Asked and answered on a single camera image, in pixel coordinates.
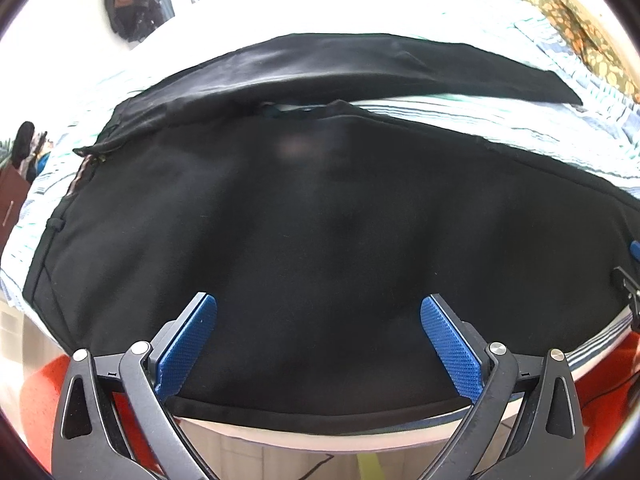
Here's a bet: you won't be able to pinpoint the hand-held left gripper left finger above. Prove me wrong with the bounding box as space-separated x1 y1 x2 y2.
52 292 219 480

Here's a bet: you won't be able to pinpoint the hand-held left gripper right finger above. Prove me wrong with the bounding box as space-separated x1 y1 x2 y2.
421 293 587 480

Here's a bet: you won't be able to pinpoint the heap of dark clothes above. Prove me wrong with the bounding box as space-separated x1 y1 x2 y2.
11 121 51 183

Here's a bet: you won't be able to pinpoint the brown cabinet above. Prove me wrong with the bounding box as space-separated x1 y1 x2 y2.
0 162 35 241

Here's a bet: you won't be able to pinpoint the dark bag hanging on wall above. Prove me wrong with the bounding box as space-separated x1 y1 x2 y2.
102 0 174 44

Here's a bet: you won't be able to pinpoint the black cable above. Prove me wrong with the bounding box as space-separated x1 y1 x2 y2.
287 454 335 480
577 377 632 408

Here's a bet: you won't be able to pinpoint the orange floral blanket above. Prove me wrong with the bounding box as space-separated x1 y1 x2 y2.
475 0 640 106

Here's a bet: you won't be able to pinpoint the yellow-green floor item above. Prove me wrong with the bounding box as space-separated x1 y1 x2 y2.
356 452 381 480

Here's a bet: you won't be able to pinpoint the striped bed sheet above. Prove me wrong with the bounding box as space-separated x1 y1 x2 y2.
0 0 640 441

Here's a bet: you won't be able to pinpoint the black pants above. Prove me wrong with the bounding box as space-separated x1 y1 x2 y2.
22 32 640 433

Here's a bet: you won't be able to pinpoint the orange fleece cloth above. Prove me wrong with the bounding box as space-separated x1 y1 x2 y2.
572 330 640 466
12 355 166 476

